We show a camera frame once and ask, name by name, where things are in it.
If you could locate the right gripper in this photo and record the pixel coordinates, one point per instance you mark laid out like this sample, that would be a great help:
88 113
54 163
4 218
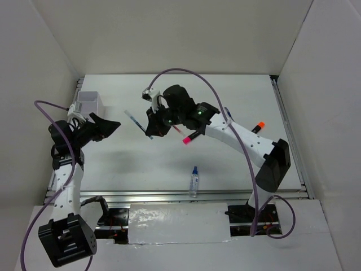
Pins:
154 127

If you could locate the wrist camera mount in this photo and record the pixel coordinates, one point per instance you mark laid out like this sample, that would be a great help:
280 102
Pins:
74 111
152 96

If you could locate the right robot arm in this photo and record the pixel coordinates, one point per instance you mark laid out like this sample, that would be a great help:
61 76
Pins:
175 107

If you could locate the blue gel pen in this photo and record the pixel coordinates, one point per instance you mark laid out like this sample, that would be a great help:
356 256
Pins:
135 121

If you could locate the white pen holder container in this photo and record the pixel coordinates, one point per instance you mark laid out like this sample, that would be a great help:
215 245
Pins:
91 102

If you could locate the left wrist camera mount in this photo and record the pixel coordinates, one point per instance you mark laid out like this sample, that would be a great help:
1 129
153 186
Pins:
74 111

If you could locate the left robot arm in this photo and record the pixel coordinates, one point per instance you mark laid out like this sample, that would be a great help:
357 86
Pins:
67 237

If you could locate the red gel pen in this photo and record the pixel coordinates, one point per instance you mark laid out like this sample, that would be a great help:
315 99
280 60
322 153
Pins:
179 131

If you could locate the small blue spray bottle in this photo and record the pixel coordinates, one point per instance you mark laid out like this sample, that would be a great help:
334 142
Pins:
194 183

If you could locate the orange highlighter marker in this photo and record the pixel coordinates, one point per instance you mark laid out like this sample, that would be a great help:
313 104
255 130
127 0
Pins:
258 127

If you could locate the pink highlighter marker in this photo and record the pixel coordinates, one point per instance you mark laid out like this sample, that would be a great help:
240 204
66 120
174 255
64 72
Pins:
191 137

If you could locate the white foil cover sheet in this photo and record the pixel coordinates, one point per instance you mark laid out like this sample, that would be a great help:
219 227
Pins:
178 223

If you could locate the aluminium front rail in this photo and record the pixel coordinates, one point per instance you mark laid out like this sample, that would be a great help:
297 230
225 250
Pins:
164 196

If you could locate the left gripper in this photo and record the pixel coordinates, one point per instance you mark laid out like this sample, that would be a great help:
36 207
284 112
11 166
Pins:
102 129

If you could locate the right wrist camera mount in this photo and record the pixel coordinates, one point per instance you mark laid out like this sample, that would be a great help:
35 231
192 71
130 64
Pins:
152 96

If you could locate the dark blue pen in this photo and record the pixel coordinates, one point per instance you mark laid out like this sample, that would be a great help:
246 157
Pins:
228 113

